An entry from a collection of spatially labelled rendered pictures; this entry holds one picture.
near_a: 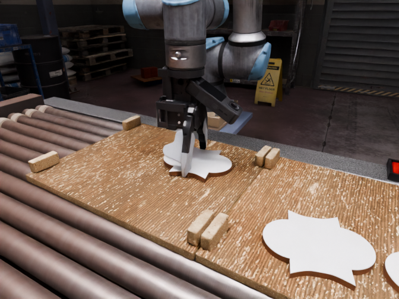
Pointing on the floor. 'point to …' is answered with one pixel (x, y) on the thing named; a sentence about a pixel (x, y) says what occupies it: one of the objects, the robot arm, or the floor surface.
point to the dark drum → (42, 66)
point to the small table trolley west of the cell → (31, 63)
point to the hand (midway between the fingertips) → (196, 161)
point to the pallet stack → (95, 50)
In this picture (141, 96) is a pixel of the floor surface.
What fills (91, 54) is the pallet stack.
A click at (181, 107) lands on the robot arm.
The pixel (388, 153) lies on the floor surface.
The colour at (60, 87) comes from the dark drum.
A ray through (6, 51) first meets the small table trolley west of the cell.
